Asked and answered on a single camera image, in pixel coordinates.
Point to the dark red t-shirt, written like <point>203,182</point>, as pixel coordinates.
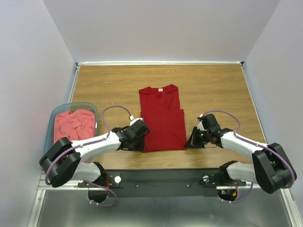
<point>160,109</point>

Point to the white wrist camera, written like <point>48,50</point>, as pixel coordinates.
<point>200,125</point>
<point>133,119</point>

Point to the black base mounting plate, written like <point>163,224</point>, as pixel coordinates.
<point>159,183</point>

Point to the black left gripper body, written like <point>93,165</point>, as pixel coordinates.
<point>138,144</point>

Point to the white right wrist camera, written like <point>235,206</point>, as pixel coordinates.
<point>200,125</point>

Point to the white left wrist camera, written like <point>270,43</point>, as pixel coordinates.
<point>133,119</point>

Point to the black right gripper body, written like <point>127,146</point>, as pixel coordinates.
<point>206,138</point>

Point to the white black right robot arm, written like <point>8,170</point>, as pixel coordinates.
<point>270,168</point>

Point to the pink t-shirt in bin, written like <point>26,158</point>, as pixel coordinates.
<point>77,125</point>

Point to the clear blue plastic bin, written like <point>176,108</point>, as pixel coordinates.
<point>64,143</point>

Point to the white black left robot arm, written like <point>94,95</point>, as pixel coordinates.
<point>64,161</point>

